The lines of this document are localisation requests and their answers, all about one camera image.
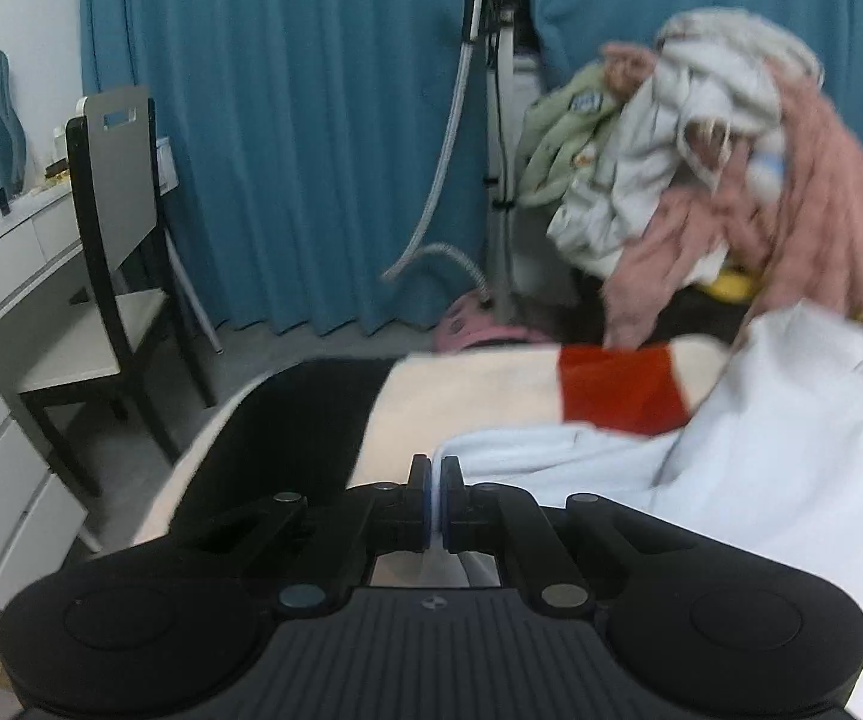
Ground pink garment steamer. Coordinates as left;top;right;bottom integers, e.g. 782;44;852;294
382;0;547;352

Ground white garment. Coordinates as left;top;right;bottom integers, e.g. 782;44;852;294
431;300;863;720

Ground pale green garment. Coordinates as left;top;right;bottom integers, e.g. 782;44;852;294
516;62;629;209

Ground cream black red blanket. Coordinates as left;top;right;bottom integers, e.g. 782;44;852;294
131;340;740;550

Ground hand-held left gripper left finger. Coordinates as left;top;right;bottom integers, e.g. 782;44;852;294
175;454;437;614

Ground yellow item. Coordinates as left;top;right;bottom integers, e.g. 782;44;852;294
705;268;761;302

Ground dark cloth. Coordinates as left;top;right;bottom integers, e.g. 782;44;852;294
537;270;766;350

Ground black chair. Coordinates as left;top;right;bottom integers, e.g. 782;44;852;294
17;84;220;497

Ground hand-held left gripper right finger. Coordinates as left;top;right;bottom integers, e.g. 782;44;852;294
441;454;674;617

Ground crumpled off-white garment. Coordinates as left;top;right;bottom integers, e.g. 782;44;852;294
547;7;827;280

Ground pink fuzzy garment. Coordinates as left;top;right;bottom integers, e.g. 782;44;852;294
600;41;863;350

